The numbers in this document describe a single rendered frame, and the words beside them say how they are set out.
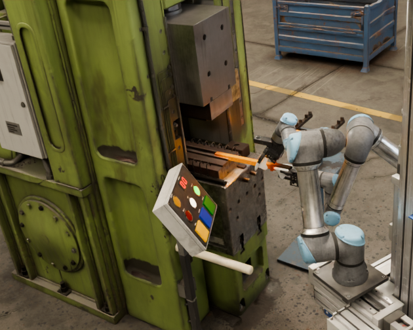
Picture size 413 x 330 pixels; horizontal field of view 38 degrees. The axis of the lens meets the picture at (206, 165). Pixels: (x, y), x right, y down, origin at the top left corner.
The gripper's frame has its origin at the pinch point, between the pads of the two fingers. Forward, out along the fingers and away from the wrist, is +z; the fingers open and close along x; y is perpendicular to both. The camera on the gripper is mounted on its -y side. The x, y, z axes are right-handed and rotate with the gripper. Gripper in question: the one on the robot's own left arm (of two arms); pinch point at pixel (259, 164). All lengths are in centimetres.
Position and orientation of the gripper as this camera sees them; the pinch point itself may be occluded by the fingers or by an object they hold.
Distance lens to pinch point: 310.7
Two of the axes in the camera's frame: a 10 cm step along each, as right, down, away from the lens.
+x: 5.5, -4.7, 6.9
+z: -3.0, 6.6, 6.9
